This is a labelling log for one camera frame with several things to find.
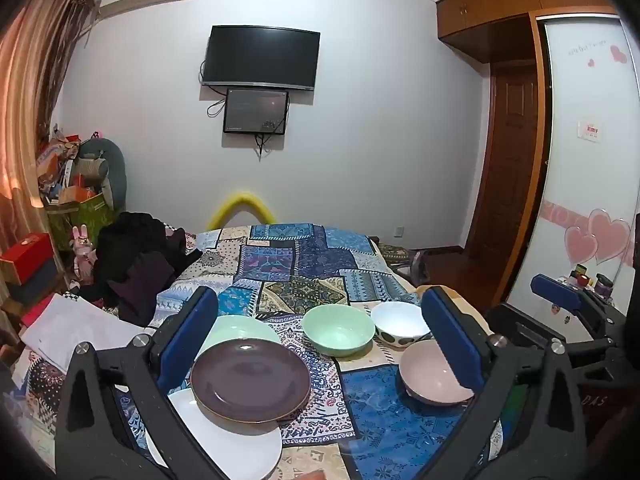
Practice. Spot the green cardboard box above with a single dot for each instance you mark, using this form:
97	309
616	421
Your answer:
85	220

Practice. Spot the dark glass jar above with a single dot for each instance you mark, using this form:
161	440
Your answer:
604	287

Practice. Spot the purple plate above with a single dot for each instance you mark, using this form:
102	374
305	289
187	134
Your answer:
250	380

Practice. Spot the wooden overhead cabinet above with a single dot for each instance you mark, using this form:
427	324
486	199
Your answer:
500	5

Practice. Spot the pile of boxes and bags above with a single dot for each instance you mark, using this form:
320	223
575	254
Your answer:
60	170

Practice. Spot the pale green plate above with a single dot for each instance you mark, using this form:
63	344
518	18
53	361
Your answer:
240	327

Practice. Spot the grey pillow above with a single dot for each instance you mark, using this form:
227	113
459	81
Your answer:
117	170

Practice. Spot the white bowl with black dots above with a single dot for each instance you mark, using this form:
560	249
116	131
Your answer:
400	320

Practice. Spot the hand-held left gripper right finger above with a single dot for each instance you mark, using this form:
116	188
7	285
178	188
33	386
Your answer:
450	340

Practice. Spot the white plate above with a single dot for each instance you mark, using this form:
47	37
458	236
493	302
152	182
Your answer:
225	445

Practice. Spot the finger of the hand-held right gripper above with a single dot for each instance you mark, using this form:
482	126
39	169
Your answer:
557	290

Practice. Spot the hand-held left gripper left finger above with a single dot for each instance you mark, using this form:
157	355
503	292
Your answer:
192	330

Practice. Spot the pile of black clothes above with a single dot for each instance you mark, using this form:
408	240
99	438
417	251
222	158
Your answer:
135	260

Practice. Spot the pink bunny toy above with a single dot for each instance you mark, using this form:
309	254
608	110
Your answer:
82	255

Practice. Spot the small wall monitor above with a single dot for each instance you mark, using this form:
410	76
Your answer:
255	110

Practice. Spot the wall-mounted television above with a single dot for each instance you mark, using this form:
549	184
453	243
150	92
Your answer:
260	57

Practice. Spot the pink bowl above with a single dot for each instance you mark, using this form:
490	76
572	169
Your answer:
425	375

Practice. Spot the wooden door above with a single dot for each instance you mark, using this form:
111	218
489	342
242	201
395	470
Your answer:
505	160

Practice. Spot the pale green bowl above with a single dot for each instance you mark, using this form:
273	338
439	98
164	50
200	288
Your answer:
337	330

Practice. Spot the patterned floor mat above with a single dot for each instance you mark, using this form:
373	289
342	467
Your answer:
395	252

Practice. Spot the white folded cloth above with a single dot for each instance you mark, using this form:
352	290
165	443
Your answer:
75	325

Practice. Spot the yellow foam arch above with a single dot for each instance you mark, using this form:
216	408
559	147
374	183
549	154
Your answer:
240	196

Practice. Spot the purple grey cloth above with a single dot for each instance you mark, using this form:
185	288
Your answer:
421	267

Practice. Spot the striped curtain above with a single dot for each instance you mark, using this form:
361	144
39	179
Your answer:
30	85

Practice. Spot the red box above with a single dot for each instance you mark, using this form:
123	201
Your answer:
25	255

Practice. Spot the patchwork bedspread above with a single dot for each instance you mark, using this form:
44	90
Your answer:
300	260

